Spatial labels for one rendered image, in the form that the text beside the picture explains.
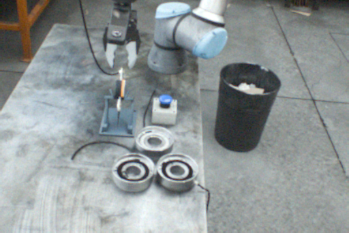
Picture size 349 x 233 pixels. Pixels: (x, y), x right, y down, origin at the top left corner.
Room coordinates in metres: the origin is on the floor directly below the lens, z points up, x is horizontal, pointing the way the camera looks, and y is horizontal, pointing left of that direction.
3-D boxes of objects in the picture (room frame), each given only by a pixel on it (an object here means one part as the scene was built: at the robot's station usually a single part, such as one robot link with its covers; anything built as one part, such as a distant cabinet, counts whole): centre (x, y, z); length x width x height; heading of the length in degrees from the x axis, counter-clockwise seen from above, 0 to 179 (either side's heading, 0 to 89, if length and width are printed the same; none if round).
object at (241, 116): (1.98, -0.40, 0.21); 0.34 x 0.34 x 0.43
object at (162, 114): (1.04, 0.02, 0.82); 0.08 x 0.07 x 0.05; 2
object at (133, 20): (1.03, 0.16, 1.12); 0.09 x 0.08 x 0.12; 4
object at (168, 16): (1.36, 0.03, 0.97); 0.13 x 0.12 x 0.14; 49
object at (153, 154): (0.88, 0.04, 0.82); 0.10 x 0.10 x 0.04
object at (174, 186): (0.78, -0.03, 0.82); 0.10 x 0.10 x 0.04
